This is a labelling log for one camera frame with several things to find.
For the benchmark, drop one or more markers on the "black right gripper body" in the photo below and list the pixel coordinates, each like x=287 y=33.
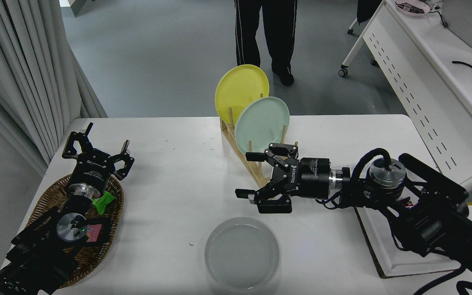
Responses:
x=312 y=178

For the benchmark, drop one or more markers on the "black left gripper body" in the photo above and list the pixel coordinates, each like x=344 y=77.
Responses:
x=92 y=170

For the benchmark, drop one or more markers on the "pale grey plate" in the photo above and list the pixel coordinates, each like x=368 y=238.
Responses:
x=242 y=256

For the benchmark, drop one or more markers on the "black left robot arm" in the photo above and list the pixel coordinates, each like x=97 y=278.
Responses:
x=35 y=258

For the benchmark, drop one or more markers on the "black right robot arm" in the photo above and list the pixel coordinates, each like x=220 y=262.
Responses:
x=424 y=221

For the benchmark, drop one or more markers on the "wooden plate rack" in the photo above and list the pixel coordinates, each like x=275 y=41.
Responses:
x=244 y=157

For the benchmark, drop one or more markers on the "pale green plate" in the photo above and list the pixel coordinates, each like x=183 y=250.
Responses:
x=260 y=123

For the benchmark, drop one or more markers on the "yellow plate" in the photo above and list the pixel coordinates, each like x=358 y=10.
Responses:
x=238 y=90

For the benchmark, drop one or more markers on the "green wrapper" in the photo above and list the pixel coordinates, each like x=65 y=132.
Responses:
x=104 y=201

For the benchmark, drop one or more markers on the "brown wicker basket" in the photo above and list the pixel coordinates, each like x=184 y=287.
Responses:
x=45 y=200

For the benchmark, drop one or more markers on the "pink packet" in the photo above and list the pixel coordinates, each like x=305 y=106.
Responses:
x=95 y=233

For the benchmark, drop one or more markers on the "grey curtain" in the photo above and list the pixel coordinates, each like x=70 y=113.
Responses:
x=19 y=69

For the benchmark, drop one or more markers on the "white cardboard tray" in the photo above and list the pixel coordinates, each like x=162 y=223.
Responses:
x=377 y=250

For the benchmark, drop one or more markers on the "person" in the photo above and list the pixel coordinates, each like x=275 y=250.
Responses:
x=279 y=28

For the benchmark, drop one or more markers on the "white desk with slotted panel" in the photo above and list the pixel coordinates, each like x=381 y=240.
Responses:
x=445 y=45

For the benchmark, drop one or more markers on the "pink bowl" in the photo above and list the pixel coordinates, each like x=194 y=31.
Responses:
x=412 y=9

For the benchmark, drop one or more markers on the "silver laptop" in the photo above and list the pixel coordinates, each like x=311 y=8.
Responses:
x=467 y=20

